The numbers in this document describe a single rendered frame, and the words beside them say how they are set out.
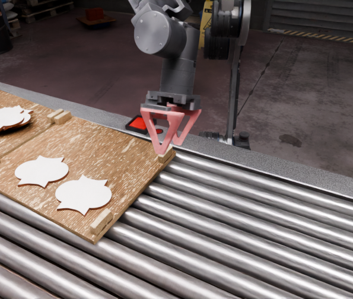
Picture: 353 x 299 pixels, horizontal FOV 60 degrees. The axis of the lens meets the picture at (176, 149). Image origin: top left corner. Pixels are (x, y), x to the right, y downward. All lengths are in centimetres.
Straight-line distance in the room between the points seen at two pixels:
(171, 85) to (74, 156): 47
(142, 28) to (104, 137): 54
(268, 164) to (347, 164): 175
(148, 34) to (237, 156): 54
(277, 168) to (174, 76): 49
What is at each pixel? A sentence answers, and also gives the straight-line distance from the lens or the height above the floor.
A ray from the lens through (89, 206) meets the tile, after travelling 73.
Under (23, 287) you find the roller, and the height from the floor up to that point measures 92.
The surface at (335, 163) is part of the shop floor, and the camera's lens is 258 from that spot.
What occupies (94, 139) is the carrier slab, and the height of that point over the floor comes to 94.
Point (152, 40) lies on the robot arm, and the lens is 45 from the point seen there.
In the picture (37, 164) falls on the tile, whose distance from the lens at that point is 89.
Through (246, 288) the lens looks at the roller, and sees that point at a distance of 64.
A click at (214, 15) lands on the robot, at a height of 116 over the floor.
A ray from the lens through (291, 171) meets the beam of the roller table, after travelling 89.
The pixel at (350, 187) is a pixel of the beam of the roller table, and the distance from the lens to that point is 91.
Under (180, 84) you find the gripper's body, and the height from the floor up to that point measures 125.
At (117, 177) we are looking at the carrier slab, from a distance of 80.
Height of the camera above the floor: 147
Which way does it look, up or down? 37 degrees down
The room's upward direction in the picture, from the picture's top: straight up
